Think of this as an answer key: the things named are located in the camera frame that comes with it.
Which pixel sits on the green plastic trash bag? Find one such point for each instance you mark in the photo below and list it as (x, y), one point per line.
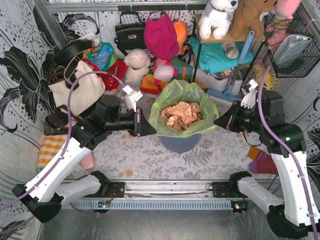
(178, 90)

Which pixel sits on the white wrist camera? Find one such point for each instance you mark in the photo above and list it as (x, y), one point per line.
(249, 100)
(132, 97)

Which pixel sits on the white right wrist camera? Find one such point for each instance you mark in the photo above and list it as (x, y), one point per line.
(249, 100)

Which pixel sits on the purple orange sock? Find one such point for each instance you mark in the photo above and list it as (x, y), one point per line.
(262, 163)

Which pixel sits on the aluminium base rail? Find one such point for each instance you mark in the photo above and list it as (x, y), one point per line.
(165, 192)

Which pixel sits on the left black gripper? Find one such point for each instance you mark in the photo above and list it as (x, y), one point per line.
(137, 122)

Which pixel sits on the magenta fabric bag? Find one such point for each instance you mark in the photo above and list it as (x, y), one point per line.
(160, 38)

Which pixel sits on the white sneakers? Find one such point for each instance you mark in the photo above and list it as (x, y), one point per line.
(219, 84)

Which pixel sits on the pink plush toy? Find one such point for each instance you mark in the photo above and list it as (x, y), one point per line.
(284, 10)

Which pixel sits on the pink white plush pig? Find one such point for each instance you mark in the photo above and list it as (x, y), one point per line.
(163, 70)

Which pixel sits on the orange white checkered cloth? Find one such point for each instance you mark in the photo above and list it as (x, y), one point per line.
(49, 148)

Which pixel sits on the yellow plush duck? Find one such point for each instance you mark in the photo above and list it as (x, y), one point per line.
(258, 69)

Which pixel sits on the black leather handbag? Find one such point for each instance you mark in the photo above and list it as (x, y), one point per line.
(130, 36)

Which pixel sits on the black wire basket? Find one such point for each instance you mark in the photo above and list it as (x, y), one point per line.
(275, 35)

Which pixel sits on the silver pouch in basket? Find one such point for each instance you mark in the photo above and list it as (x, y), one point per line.
(291, 48)

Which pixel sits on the grey baseball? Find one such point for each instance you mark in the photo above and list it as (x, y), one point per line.
(230, 49)

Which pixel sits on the pink round object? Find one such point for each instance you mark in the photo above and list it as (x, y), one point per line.
(88, 162)

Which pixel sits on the brown teddy bear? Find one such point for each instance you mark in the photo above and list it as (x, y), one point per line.
(247, 15)

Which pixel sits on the white plush dog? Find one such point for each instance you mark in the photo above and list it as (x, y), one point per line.
(216, 18)

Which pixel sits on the red cloth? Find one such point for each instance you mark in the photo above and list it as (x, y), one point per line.
(118, 69)

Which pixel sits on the colorful printed bag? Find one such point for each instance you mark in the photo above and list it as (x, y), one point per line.
(101, 57)

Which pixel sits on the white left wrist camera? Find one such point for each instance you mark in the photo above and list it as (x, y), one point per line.
(132, 97)

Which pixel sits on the orange plush toy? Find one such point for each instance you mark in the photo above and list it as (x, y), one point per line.
(181, 33)

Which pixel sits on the blue trash bin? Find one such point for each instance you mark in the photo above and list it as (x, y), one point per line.
(180, 145)

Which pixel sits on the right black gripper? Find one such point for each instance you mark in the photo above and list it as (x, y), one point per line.
(231, 118)

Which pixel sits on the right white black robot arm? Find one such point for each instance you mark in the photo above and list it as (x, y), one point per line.
(296, 215)

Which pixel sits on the black metal shelf rack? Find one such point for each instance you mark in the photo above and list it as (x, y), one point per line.
(197, 67)

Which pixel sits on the teal folded cloth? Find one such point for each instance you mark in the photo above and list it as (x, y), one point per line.
(213, 58)

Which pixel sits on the crumpled brown paper waste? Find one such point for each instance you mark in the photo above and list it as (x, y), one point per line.
(181, 115)

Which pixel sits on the cream canvas tote bag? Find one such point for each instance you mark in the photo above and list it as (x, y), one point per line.
(90, 89)

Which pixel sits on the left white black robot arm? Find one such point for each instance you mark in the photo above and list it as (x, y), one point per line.
(45, 195)

